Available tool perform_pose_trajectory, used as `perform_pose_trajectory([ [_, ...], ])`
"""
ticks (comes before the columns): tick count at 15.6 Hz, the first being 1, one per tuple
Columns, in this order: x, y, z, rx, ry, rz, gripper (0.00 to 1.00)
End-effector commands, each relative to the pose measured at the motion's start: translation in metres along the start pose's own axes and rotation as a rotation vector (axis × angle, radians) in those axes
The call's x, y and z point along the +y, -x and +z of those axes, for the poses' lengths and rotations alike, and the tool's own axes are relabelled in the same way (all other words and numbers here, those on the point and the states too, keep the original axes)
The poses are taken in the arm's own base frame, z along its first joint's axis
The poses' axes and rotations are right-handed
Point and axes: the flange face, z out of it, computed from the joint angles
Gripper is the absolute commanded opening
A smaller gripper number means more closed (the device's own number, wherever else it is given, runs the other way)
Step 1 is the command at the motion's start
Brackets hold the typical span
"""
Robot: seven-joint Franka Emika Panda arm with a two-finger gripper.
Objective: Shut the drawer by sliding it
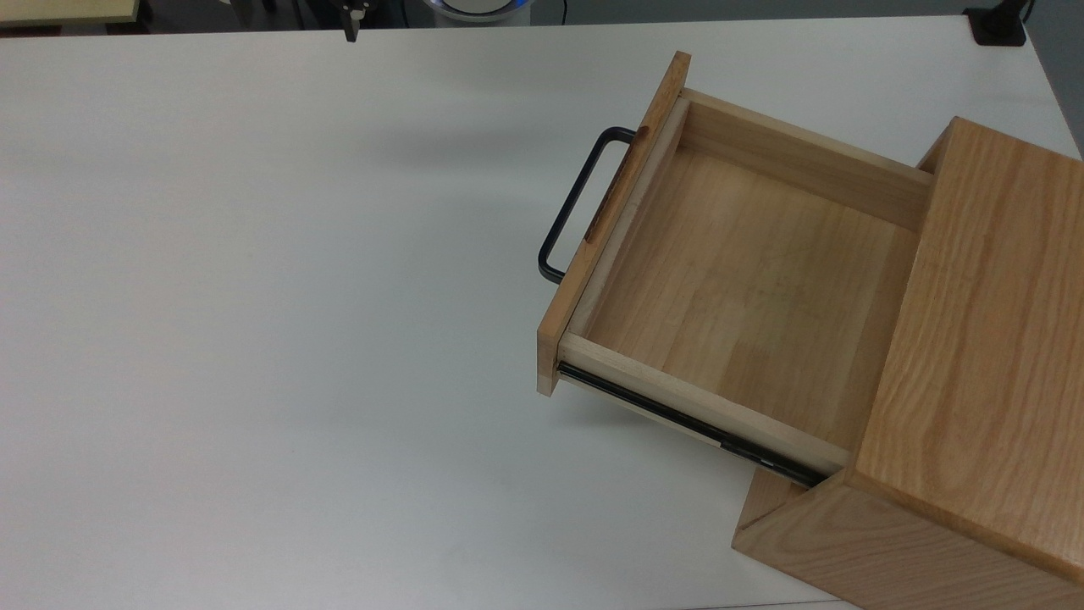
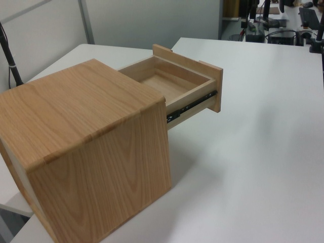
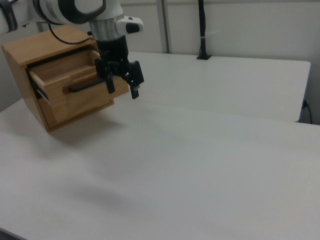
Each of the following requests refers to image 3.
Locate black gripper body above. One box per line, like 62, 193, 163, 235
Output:
94, 35, 131, 79

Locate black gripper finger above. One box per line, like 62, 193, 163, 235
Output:
123, 60, 145, 101
105, 75, 116, 95

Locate black drawer handle bar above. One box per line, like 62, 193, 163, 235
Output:
68, 79, 108, 93

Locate wooden drawer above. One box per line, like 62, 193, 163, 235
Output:
26, 48, 130, 125

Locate wooden drawer cabinet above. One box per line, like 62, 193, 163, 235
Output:
1, 24, 116, 133

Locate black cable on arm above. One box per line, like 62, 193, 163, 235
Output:
48, 24, 93, 46

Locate grey partition post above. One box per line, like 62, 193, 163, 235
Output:
157, 0, 174, 54

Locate black camera pole with base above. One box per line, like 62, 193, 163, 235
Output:
196, 0, 212, 61

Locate black cable beside table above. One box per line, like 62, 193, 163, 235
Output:
300, 99, 313, 125

